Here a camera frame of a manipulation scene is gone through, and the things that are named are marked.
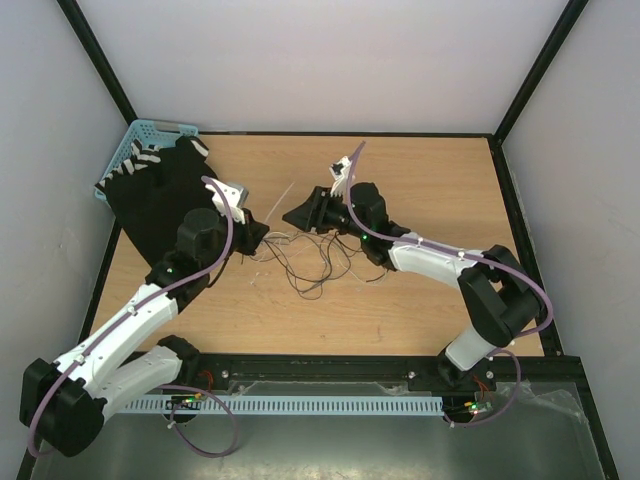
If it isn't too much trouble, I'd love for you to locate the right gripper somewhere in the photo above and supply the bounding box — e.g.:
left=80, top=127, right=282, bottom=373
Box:
left=281, top=187, right=368, bottom=240

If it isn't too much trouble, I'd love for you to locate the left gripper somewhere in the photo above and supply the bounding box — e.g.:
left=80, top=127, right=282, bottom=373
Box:
left=202, top=207, right=268, bottom=272

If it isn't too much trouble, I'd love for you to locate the dark thin wire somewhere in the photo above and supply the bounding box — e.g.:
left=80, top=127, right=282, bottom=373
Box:
left=259, top=231, right=391, bottom=286
left=254, top=230, right=391, bottom=301

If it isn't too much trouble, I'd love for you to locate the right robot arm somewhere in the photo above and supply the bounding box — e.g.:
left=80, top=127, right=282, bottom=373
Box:
left=283, top=183, right=551, bottom=389

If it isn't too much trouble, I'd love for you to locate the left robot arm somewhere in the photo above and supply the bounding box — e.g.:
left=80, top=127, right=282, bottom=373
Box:
left=19, top=208, right=269, bottom=457

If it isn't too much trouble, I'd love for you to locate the black white striped cloth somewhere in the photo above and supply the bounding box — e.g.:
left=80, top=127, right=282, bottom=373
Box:
left=95, top=136, right=209, bottom=193

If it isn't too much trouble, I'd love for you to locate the light blue plastic basket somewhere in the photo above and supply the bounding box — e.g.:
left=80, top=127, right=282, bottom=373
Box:
left=95, top=118, right=200, bottom=205

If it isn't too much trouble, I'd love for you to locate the left circuit board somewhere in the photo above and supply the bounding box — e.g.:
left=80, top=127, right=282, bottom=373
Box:
left=166, top=394, right=203, bottom=410

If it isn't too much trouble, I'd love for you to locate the circuit board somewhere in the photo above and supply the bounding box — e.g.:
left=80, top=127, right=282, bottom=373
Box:
left=464, top=401, right=493, bottom=416
left=166, top=394, right=203, bottom=410

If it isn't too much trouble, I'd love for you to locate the right circuit board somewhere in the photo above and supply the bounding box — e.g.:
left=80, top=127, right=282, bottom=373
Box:
left=464, top=401, right=493, bottom=416

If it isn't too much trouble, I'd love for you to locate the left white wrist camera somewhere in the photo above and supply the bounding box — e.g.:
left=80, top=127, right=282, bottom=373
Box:
left=202, top=176, right=249, bottom=224

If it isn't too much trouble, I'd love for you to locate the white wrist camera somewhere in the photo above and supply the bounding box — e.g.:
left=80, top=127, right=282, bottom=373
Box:
left=329, top=156, right=352, bottom=197
left=202, top=176, right=249, bottom=224

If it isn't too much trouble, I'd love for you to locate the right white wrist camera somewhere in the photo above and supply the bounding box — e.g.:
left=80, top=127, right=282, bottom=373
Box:
left=329, top=156, right=352, bottom=197

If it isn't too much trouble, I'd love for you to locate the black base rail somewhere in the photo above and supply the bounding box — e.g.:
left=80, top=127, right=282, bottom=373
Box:
left=164, top=352, right=498, bottom=394

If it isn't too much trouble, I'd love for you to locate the light blue slotted cable duct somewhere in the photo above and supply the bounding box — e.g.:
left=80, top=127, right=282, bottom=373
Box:
left=121, top=394, right=442, bottom=417

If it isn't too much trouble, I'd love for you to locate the left black frame post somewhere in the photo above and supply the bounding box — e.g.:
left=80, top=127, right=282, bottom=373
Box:
left=57, top=0, right=138, bottom=125

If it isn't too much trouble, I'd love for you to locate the black frame post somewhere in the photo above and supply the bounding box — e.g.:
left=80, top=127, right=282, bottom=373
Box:
left=57, top=0, right=138, bottom=125
left=493, top=0, right=589, bottom=146

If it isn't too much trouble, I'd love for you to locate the right black frame post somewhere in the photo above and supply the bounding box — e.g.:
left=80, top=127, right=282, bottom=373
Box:
left=493, top=0, right=589, bottom=146

